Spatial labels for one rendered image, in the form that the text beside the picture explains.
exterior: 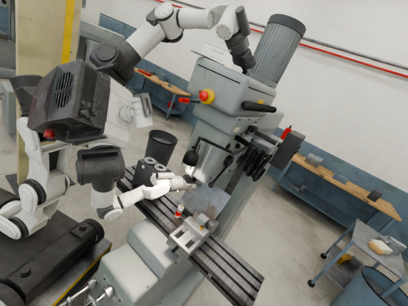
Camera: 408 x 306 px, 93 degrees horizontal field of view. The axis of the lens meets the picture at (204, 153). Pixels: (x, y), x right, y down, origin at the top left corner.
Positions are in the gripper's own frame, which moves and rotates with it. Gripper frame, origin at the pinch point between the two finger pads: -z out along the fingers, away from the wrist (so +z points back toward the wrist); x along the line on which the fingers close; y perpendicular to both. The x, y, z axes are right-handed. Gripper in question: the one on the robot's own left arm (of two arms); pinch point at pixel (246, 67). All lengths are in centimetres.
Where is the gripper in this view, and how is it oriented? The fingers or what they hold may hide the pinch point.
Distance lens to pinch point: 102.0
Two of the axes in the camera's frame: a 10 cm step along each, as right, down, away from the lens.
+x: 5.7, 5.4, -6.2
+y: 6.9, -7.2, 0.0
